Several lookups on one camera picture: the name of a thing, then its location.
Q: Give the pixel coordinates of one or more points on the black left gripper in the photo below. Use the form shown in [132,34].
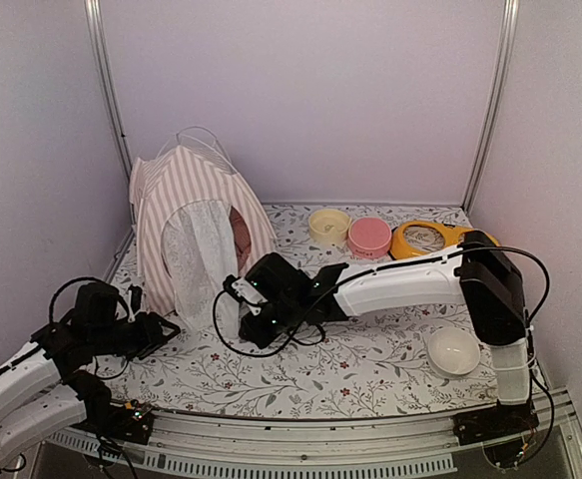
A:
[152,336]

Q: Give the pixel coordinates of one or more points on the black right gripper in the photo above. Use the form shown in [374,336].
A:
[258,335]

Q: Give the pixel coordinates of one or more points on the pink gingham cushion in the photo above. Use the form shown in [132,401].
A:
[242,239]

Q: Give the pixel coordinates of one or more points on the cream pet bowl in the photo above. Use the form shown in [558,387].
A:
[329,226]

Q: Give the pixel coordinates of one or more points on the pink round pet bowl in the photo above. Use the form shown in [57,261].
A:
[369,238]

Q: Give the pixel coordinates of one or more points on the yellow double bowl stand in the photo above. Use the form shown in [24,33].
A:
[417,238]

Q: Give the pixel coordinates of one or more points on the white tent pole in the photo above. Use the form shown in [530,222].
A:
[200,140]

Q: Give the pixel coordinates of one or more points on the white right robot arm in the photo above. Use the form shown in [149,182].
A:
[476,272]

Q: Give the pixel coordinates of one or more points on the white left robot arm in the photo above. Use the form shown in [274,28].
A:
[46,387]

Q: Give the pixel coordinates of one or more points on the white ceramic bowl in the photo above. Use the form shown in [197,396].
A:
[452,353]

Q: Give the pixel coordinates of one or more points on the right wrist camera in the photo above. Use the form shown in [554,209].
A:
[244,292]

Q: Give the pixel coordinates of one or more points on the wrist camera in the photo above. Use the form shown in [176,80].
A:
[135,295]
[244,292]

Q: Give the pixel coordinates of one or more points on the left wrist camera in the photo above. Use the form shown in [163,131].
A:
[135,295]

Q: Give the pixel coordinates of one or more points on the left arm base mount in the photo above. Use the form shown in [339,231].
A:
[129,422]

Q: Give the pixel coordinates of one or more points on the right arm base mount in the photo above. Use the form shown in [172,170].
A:
[494,422]

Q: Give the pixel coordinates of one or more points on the left aluminium corner post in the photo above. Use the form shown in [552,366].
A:
[97,36]

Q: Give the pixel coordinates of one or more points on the aluminium corner post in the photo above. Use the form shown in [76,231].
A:
[503,58]
[97,36]

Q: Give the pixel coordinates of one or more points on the right aluminium corner post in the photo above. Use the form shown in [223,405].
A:
[503,58]

